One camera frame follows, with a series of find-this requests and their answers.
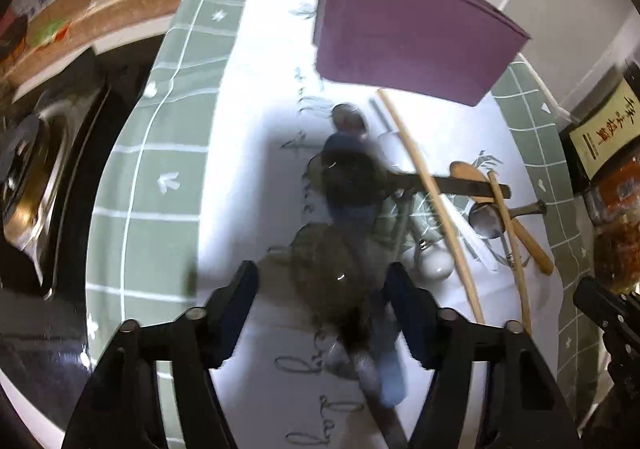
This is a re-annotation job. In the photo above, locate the wooden chopstick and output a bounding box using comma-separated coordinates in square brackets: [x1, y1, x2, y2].
[376, 88, 485, 325]
[487, 170, 532, 333]

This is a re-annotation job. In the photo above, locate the large metal spoon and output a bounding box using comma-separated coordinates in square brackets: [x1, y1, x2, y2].
[469, 203, 514, 268]

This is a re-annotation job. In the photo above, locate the wooden spoon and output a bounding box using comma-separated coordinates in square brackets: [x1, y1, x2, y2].
[448, 160, 557, 276]

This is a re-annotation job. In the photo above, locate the blue plastic spoon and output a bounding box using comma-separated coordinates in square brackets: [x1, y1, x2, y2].
[320, 132, 406, 408]

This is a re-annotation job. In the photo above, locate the orange cap chili bottle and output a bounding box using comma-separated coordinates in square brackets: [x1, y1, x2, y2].
[585, 148, 639, 293]

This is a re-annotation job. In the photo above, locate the white ceramic spoon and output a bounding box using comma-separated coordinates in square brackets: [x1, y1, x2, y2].
[414, 240, 454, 280]

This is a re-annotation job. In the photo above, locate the dark soy sauce bottle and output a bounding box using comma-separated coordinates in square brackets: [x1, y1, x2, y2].
[560, 60, 639, 194]

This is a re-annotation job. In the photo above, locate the gas stove burner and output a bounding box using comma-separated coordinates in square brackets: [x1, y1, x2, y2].
[1, 83, 112, 299]

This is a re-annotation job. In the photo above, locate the green white deer tablecloth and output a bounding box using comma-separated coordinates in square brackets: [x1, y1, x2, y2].
[81, 0, 598, 448]

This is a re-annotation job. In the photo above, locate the small metal spoon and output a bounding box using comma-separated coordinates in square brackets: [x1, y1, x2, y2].
[331, 102, 368, 137]

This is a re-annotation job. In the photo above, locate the purple plastic utensil holder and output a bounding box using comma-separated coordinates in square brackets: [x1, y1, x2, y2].
[314, 0, 529, 107]

